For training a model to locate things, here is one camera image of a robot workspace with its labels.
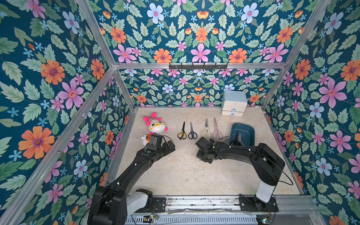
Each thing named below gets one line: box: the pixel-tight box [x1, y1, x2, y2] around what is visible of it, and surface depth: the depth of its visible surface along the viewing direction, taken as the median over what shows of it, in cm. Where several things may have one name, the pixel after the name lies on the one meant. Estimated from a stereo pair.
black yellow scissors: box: [177, 120, 188, 141], surface depth 103 cm
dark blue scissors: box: [187, 121, 198, 140], surface depth 104 cm
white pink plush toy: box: [140, 112, 169, 146], surface depth 102 cm
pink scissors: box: [212, 117, 223, 140], surface depth 106 cm
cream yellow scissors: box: [200, 118, 213, 141], surface depth 106 cm
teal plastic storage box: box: [229, 122, 256, 147], surface depth 103 cm
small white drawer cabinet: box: [221, 90, 248, 117], surface depth 111 cm
